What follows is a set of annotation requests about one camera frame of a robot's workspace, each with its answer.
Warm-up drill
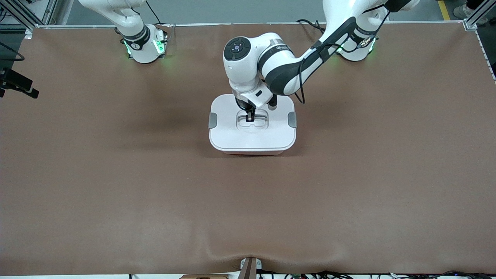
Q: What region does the grey lid handle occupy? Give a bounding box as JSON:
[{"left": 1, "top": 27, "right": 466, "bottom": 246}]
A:
[{"left": 237, "top": 110, "right": 269, "bottom": 121}]

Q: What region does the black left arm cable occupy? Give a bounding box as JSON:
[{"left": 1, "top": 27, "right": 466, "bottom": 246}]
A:
[{"left": 294, "top": 0, "right": 392, "bottom": 104}]

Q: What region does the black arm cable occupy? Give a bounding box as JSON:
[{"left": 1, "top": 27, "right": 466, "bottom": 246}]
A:
[
  {"left": 294, "top": 0, "right": 392, "bottom": 104},
  {"left": 0, "top": 41, "right": 25, "bottom": 62}
]

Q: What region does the aluminium frame post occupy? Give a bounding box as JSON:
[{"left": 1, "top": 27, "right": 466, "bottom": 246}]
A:
[
  {"left": 463, "top": 0, "right": 496, "bottom": 31},
  {"left": 0, "top": 0, "right": 59, "bottom": 31}
]

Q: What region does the brown table mat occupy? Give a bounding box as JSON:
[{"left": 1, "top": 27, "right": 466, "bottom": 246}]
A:
[{"left": 0, "top": 21, "right": 496, "bottom": 276}]

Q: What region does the black right base cable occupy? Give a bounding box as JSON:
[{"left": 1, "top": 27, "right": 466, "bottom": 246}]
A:
[{"left": 145, "top": 0, "right": 171, "bottom": 39}]

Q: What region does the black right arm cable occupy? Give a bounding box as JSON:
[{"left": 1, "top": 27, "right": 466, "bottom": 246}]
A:
[{"left": 0, "top": 41, "right": 25, "bottom": 62}]

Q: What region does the grey shoe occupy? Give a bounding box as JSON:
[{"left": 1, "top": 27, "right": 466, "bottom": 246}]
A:
[{"left": 453, "top": 0, "right": 483, "bottom": 20}]

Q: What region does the black base cable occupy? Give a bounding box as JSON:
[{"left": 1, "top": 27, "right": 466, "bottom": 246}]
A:
[
  {"left": 296, "top": 19, "right": 328, "bottom": 33},
  {"left": 145, "top": 0, "right": 171, "bottom": 39}
]

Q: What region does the white plastic box lid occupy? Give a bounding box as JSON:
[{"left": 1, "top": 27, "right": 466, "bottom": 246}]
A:
[{"left": 209, "top": 94, "right": 297, "bottom": 152}]

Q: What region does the black left base cable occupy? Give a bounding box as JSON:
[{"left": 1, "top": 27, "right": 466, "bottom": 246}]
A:
[{"left": 296, "top": 19, "right": 328, "bottom": 33}]

